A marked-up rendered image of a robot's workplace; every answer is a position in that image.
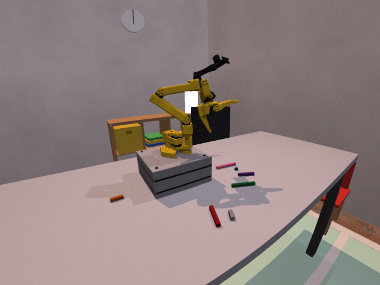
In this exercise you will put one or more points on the green rod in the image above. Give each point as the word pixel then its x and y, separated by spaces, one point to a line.
pixel 235 185

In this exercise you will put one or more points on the orange rod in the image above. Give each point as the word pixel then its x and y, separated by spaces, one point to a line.
pixel 119 197

